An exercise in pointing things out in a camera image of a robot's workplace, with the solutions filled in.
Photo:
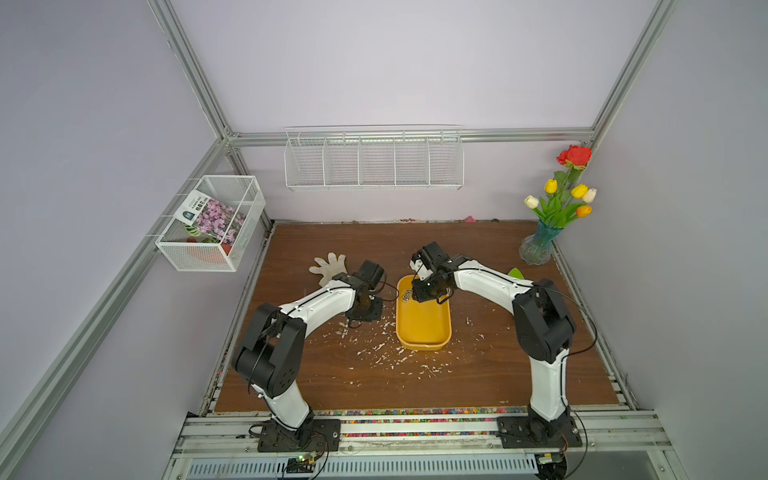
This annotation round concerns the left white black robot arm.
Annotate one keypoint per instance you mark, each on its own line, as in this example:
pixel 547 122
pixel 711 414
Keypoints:
pixel 269 354

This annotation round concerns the white wire basket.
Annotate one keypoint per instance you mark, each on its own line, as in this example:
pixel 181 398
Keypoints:
pixel 187 254

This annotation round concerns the green yellow toy trowel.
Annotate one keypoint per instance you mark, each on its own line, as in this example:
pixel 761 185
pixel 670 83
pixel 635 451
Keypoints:
pixel 516 273

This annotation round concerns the aluminium front rail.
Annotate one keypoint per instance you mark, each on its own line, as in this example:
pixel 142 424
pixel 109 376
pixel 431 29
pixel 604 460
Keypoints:
pixel 605 443

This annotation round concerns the yellow plastic storage box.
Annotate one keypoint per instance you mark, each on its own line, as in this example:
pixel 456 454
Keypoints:
pixel 421 326

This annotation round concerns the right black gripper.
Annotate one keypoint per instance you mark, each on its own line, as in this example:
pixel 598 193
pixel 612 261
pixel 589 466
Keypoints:
pixel 419 293

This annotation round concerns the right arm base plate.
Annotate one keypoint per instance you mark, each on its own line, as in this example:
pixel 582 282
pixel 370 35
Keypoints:
pixel 518 432

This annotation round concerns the white cotton work glove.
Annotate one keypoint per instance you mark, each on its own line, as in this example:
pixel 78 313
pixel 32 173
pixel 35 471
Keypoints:
pixel 327 268

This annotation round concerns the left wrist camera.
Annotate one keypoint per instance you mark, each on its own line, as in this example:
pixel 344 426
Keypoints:
pixel 371 274

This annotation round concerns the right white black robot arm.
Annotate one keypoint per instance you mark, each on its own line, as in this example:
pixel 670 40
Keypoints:
pixel 543 324

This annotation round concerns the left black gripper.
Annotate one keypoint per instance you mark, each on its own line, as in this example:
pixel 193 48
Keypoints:
pixel 375 314

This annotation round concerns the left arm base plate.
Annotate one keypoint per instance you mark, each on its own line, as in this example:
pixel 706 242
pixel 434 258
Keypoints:
pixel 299 433

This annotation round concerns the glass vase with flowers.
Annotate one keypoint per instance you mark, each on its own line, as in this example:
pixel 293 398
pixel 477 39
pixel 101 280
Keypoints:
pixel 565 200

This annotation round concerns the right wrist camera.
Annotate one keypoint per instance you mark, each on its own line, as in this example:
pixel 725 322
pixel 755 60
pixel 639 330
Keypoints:
pixel 432 256

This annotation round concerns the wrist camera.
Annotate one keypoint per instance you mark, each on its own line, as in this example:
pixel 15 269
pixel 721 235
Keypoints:
pixel 371 274
pixel 432 256

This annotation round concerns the purple flower seed packet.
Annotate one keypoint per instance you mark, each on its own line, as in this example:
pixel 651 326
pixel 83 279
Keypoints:
pixel 209 220

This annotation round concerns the white wire wall shelf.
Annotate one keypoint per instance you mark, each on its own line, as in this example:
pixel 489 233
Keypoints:
pixel 378 157

